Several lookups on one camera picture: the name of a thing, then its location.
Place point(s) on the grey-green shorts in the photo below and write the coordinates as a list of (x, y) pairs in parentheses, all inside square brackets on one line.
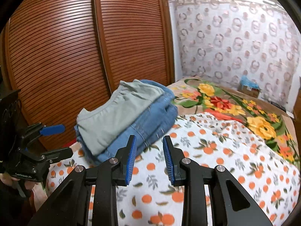
[(102, 125)]

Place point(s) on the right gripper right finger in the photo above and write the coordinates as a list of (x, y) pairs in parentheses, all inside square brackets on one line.
[(230, 203)]

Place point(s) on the person left hand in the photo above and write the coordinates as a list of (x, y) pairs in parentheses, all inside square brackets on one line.
[(11, 181)]

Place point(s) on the cardboard box with blue bag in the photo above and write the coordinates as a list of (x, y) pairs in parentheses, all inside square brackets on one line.
[(249, 87)]

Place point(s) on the folded blue jeans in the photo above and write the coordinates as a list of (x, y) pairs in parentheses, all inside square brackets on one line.
[(151, 125)]

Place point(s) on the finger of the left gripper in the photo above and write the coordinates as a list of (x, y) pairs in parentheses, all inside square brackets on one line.
[(52, 130), (56, 156)]

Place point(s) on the pink circle pattern curtain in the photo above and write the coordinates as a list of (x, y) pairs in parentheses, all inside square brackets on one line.
[(225, 40)]

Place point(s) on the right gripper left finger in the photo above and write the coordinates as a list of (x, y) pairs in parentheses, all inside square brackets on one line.
[(89, 190)]

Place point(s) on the floral blanket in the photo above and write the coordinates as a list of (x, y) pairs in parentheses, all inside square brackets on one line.
[(194, 95)]

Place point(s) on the brown louvered wardrobe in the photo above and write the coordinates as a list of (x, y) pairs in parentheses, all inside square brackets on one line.
[(66, 55)]

